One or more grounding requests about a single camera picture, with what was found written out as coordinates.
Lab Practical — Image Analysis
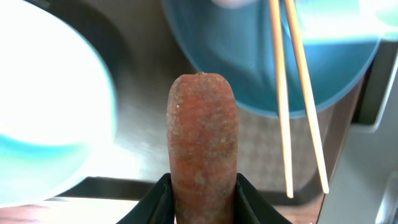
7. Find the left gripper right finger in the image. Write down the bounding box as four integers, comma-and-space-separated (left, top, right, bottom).
233, 173, 291, 224

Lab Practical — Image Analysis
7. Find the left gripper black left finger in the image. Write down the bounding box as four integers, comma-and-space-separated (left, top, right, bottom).
117, 173, 175, 224

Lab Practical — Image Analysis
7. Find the orange carrot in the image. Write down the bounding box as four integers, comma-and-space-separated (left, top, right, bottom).
167, 73, 239, 223

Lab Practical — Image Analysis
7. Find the light blue bowl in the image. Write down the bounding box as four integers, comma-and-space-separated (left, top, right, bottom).
1, 1, 116, 207

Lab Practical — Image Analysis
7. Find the grey dishwasher rack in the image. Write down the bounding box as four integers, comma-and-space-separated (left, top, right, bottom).
318, 42, 397, 223

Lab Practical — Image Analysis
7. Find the dark blue plate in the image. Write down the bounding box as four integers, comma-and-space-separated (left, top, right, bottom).
162, 0, 380, 118

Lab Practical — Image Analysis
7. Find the left wooden chopstick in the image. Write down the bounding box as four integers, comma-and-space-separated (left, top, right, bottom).
269, 0, 294, 198

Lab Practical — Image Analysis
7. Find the wooden chopstick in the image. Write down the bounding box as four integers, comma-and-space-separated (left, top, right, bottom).
284, 0, 329, 194
269, 0, 294, 198

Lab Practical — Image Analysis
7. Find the pink cup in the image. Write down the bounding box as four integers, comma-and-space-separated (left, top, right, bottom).
211, 0, 257, 9

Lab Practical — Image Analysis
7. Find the right wooden chopstick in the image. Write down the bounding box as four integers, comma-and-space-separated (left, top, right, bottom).
284, 0, 329, 194

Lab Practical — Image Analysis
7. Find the light blue cup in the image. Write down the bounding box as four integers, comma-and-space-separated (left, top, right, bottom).
358, 0, 397, 41

